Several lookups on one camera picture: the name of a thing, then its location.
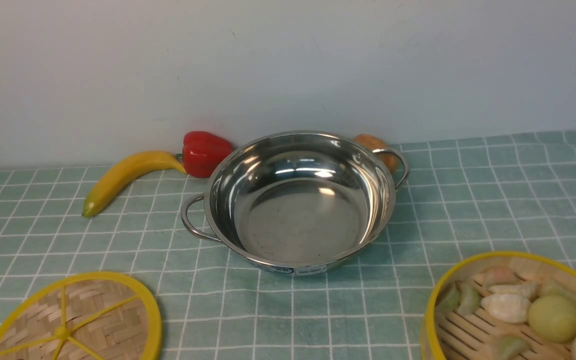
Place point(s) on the woven bamboo steamer lid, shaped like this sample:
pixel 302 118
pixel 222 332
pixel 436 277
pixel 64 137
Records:
pixel 98 315

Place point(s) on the bamboo steamer basket yellow rim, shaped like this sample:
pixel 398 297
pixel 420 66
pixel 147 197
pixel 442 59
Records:
pixel 446 335

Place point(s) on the red bell pepper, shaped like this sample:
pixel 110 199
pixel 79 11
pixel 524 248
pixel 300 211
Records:
pixel 202 153

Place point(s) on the brown potato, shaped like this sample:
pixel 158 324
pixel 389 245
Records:
pixel 375 143

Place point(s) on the yellow banana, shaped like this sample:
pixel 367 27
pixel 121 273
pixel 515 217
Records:
pixel 122 174

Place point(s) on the green dumpling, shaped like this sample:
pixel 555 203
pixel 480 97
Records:
pixel 470 299

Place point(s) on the pink dumpling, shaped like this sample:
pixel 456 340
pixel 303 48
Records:
pixel 499 275

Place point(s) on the white pleated dumpling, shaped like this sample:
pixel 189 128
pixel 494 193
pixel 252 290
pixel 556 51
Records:
pixel 506 307

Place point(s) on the green checkered tablecloth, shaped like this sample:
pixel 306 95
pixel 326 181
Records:
pixel 463 197

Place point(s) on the green round bun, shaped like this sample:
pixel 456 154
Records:
pixel 553 318

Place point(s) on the stainless steel two-handled pot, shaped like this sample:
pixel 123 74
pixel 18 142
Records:
pixel 298 203

